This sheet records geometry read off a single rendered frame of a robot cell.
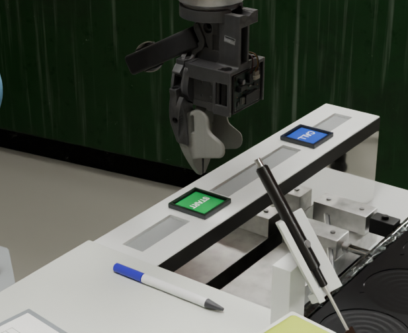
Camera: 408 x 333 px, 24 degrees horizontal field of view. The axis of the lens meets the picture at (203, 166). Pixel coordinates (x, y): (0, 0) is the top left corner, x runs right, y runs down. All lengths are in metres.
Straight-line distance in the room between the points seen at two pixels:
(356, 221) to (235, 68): 0.33
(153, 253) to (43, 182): 2.43
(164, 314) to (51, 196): 2.45
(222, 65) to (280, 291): 0.29
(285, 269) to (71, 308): 0.23
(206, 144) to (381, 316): 0.28
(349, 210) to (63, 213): 2.07
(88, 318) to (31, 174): 2.62
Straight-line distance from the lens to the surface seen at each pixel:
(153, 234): 1.13
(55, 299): 1.00
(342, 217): 1.30
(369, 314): 1.10
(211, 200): 1.19
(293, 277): 0.89
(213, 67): 1.06
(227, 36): 1.06
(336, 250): 1.23
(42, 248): 3.07
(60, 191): 3.42
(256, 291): 1.17
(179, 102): 1.09
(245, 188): 1.23
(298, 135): 1.38
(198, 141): 1.12
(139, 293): 1.00
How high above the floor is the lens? 1.50
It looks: 25 degrees down
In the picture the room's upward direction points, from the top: straight up
